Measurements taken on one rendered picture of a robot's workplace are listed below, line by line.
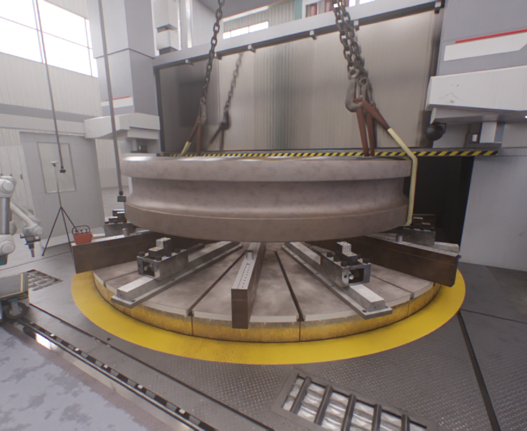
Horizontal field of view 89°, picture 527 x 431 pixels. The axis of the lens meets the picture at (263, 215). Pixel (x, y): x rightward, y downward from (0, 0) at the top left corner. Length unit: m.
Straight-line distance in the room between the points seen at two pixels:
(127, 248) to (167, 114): 4.64
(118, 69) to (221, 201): 4.62
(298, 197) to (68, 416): 2.62
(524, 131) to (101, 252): 5.57
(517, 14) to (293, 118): 3.41
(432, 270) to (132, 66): 6.37
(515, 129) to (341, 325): 3.25
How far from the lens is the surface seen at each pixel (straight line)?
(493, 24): 4.22
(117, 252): 4.23
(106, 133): 6.57
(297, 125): 5.83
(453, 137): 4.53
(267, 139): 6.10
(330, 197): 3.16
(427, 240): 4.80
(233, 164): 2.84
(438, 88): 3.59
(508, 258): 5.90
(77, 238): 4.11
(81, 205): 7.28
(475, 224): 5.67
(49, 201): 7.01
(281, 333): 2.82
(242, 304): 2.39
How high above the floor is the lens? 1.75
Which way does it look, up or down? 12 degrees down
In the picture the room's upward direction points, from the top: straight up
